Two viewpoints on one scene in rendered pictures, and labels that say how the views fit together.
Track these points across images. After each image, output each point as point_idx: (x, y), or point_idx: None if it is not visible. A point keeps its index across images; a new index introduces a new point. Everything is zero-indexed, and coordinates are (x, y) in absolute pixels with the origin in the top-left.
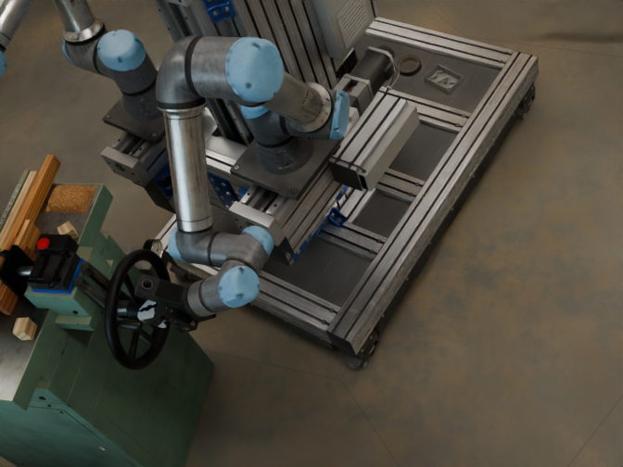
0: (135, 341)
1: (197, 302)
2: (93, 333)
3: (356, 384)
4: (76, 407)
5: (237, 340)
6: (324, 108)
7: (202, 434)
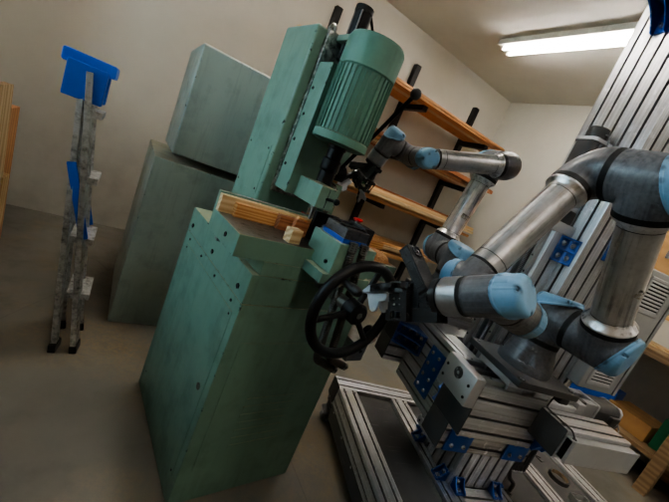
0: (331, 316)
1: (452, 281)
2: (300, 309)
3: None
4: (239, 319)
5: (313, 480)
6: (631, 330)
7: (228, 497)
